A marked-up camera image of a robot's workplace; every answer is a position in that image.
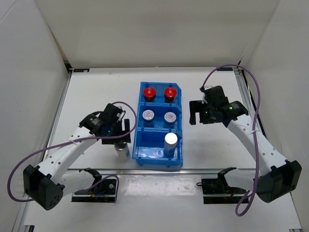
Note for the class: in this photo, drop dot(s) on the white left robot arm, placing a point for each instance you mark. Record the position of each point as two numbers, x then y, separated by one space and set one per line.
48 182

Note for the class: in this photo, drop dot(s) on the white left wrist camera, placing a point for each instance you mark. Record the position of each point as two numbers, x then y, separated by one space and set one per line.
122 114

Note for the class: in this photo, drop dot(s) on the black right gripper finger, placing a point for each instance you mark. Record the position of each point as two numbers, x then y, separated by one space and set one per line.
197 106
192 119

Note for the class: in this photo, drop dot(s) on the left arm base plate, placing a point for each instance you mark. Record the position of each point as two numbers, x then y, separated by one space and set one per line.
105 192

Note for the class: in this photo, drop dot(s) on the aluminium frame rail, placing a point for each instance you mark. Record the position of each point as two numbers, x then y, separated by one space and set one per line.
243 82

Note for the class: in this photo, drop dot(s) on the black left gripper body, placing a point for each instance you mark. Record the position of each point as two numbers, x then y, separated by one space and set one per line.
116 128

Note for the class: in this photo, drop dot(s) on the red lid jar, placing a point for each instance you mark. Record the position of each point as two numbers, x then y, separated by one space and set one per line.
149 94
170 95

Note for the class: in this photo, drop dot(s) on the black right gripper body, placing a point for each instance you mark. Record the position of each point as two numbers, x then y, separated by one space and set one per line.
207 116

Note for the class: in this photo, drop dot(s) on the blue bin front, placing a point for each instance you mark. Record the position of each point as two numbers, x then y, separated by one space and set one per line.
148 148

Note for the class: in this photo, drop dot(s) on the silver lid bottle front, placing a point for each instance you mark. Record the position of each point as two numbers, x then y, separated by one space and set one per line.
122 150

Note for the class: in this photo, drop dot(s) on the silver lid bottle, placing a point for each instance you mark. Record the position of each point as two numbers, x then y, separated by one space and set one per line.
122 150
170 144

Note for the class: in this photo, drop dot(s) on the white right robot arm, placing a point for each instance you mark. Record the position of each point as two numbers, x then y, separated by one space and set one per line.
277 175

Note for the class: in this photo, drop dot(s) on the white lid jar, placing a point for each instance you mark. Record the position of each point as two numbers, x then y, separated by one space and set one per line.
148 118
169 120

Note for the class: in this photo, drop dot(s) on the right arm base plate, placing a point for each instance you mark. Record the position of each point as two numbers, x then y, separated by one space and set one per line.
213 194

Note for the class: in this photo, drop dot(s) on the white lid jar front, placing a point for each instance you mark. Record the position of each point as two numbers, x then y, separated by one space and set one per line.
148 118

